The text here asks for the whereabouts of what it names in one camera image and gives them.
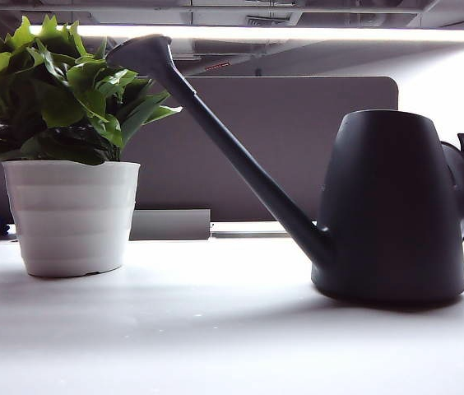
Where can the dark grey watering can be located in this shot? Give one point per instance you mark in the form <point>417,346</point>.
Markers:
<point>388,205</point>

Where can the green plant in white pot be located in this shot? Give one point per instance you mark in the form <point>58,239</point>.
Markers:
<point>71,218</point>

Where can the small red lit sign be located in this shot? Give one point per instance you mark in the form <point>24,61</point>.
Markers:
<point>217,66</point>

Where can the long white ceiling light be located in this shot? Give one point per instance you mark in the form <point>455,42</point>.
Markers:
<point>298,33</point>

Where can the ceiling air vent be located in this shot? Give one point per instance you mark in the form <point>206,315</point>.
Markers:
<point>269,19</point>

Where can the grey metal partition foot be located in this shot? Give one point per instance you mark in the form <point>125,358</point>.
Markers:
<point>166,224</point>

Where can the wide grey desk partition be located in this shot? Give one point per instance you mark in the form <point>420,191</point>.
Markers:
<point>265,144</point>

